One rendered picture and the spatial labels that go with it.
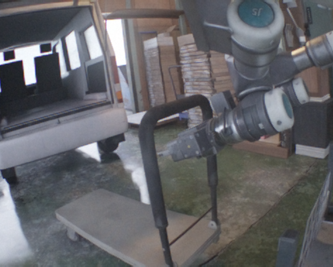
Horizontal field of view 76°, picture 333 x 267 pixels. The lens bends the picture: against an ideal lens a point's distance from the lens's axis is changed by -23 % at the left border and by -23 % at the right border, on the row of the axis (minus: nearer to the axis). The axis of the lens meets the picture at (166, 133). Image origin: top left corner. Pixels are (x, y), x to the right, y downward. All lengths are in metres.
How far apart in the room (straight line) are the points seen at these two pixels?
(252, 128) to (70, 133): 2.03
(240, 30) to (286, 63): 0.45
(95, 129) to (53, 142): 0.45
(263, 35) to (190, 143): 0.29
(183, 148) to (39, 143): 1.90
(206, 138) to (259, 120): 0.13
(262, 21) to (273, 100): 0.18
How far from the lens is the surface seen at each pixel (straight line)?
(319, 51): 0.74
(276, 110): 0.47
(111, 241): 1.15
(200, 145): 0.53
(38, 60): 4.33
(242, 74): 0.47
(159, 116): 0.71
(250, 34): 0.33
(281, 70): 0.77
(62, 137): 2.37
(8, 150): 2.35
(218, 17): 0.36
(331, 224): 0.94
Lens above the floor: 0.87
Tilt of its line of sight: 14 degrees down
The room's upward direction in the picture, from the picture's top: 8 degrees counter-clockwise
